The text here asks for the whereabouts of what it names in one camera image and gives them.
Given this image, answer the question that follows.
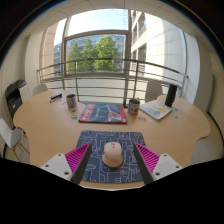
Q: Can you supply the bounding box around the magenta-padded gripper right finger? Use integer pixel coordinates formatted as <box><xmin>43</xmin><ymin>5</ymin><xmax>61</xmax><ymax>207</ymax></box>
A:
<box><xmin>132</xmin><ymin>142</ymin><xmax>184</xmax><ymax>186</ymax></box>

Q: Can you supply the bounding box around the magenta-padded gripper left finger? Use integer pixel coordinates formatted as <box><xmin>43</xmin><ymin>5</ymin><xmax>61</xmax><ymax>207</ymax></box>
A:
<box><xmin>39</xmin><ymin>142</ymin><xmax>94</xmax><ymax>186</ymax></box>

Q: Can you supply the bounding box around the beige computer mouse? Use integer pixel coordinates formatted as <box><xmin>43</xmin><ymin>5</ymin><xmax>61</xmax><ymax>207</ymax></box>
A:
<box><xmin>101</xmin><ymin>140</ymin><xmax>124</xmax><ymax>169</ymax></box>

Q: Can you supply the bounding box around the blue patterned mouse pad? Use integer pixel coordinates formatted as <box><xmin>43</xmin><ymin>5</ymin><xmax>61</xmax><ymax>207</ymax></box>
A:
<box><xmin>74</xmin><ymin>129</ymin><xmax>147</xmax><ymax>184</ymax></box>

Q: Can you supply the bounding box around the light illustrated magazine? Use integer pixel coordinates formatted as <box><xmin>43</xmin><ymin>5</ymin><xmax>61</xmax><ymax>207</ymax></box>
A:
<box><xmin>139</xmin><ymin>99</ymin><xmax>174</xmax><ymax>122</ymax></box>

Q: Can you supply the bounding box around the printed mug with plant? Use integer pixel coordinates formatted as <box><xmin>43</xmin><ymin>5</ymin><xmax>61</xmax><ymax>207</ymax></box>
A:
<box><xmin>127</xmin><ymin>97</ymin><xmax>141</xmax><ymax>116</ymax></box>

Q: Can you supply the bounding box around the red and blue magazine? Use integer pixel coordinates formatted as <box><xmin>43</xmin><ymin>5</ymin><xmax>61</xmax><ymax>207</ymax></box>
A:
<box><xmin>77</xmin><ymin>103</ymin><xmax>129</xmax><ymax>125</ymax></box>

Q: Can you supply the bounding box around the small blue white box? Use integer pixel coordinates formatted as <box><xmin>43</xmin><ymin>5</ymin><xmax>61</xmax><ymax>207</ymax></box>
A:
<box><xmin>49</xmin><ymin>93</ymin><xmax>64</xmax><ymax>104</ymax></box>

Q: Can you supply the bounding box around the black drink bottle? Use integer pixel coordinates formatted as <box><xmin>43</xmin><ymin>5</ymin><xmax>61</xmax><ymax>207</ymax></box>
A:
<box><xmin>164</xmin><ymin>83</ymin><xmax>179</xmax><ymax>108</ymax></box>

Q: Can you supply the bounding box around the white chair with wooden legs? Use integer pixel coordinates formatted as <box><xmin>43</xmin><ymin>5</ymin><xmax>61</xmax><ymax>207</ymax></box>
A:
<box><xmin>0</xmin><ymin>117</ymin><xmax>31</xmax><ymax>163</ymax></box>

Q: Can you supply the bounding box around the black and white printer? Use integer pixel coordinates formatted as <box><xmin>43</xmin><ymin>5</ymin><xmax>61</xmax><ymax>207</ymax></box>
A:
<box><xmin>4</xmin><ymin>78</ymin><xmax>30</xmax><ymax>119</ymax></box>

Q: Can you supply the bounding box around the metal balcony railing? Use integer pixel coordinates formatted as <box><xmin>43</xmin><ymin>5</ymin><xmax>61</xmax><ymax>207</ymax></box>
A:
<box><xmin>36</xmin><ymin>57</ymin><xmax>189</xmax><ymax>106</ymax></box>

